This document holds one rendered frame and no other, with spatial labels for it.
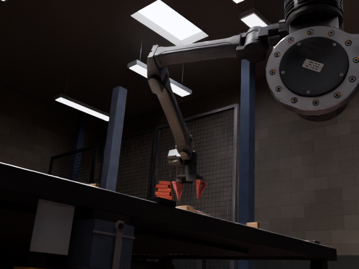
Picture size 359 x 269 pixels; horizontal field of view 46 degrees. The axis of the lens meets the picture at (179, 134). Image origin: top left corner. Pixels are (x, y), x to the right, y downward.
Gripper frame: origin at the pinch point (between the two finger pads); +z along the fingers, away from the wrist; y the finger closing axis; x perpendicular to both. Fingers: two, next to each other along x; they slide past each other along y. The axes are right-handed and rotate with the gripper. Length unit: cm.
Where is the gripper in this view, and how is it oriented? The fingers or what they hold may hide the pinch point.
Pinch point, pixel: (188, 197)
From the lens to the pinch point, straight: 180.8
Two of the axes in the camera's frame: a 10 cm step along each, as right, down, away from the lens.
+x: 5.1, 3.1, 8.0
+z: -0.6, 9.4, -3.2
